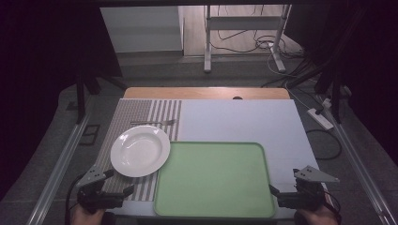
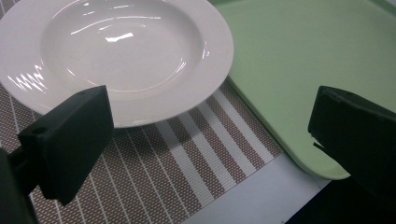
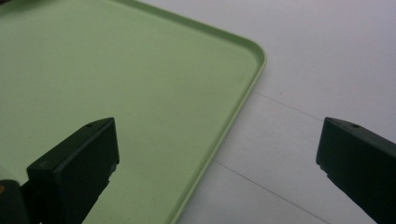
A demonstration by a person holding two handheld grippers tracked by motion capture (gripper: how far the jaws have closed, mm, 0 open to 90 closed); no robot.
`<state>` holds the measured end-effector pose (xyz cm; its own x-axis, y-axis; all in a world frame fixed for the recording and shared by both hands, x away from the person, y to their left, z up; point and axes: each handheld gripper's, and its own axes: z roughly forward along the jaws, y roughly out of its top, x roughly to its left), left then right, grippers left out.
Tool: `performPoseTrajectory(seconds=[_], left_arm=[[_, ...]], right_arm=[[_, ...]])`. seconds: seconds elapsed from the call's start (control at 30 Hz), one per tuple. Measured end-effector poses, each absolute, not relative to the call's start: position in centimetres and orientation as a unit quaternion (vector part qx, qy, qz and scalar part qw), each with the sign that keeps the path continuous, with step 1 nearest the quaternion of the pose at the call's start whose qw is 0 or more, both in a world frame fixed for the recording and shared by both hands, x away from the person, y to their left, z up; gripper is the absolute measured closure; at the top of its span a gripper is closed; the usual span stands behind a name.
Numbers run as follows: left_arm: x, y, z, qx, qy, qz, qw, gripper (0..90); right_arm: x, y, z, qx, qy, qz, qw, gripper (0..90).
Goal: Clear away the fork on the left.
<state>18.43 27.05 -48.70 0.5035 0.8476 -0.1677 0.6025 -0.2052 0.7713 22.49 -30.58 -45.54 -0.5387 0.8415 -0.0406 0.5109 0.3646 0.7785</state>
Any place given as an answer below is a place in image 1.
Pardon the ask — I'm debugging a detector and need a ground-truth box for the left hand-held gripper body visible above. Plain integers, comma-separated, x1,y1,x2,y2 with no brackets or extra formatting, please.
75,165,125,216

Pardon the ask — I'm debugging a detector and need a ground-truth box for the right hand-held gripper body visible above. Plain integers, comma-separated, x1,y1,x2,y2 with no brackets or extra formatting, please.
276,165,341,212

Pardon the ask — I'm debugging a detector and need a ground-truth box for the person's left hand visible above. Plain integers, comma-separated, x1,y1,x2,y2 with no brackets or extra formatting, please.
69,205,106,225

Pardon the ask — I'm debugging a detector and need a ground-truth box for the person's right hand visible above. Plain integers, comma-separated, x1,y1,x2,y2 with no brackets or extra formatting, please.
294,204,340,225

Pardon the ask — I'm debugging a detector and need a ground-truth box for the white round plate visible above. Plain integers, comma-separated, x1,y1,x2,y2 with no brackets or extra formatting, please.
110,125,172,178

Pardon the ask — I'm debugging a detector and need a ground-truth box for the white power strip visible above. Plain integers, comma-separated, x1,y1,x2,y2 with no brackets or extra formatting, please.
306,107,335,131

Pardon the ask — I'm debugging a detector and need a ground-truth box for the green plastic tray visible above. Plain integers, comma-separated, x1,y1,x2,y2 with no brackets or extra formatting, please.
152,141,277,219

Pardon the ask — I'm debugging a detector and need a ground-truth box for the silver fork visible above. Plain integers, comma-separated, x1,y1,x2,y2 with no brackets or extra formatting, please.
130,119,176,127

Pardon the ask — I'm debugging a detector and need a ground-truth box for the grey striped placemat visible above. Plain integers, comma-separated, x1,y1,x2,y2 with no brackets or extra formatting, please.
93,98,183,203

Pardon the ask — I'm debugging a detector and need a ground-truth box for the white table board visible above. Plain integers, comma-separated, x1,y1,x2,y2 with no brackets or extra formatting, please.
107,98,329,219

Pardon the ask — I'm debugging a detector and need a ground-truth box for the black stand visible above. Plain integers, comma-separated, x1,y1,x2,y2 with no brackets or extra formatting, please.
74,69,129,126
314,62,353,125

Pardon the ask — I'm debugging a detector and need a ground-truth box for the dark curtain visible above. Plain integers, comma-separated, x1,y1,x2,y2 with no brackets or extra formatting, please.
283,0,398,167
0,0,123,201

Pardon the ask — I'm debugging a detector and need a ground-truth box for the wooden table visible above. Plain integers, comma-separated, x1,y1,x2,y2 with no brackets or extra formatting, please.
123,86,291,100

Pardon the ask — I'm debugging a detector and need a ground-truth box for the white panel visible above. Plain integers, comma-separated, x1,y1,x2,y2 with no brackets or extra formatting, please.
99,6,184,54

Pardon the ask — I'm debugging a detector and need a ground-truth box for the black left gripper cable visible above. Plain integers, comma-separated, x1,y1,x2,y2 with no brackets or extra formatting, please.
64,173,84,225

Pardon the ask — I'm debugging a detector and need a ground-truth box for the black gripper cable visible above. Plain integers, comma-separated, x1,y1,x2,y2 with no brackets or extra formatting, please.
323,188,343,218
64,173,84,225

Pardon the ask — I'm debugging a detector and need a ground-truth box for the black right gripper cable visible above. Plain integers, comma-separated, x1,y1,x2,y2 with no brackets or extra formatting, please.
323,188,343,218

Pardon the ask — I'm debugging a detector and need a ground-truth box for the black floor bracket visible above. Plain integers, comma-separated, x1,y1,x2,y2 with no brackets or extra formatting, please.
78,124,101,147

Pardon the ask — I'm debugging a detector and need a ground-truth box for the aluminium rail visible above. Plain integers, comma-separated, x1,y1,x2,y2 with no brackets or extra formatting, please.
25,112,92,225
324,104,398,225

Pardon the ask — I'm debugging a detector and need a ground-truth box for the black looped floor cable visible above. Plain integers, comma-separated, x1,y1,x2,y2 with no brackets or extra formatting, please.
305,128,343,161

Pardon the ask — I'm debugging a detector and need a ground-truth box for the tangle of floor cables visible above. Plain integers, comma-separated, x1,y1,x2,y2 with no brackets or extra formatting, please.
209,4,317,88

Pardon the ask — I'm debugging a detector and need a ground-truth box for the white metal stand frame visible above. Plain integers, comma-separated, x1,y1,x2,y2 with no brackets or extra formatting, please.
203,4,293,75

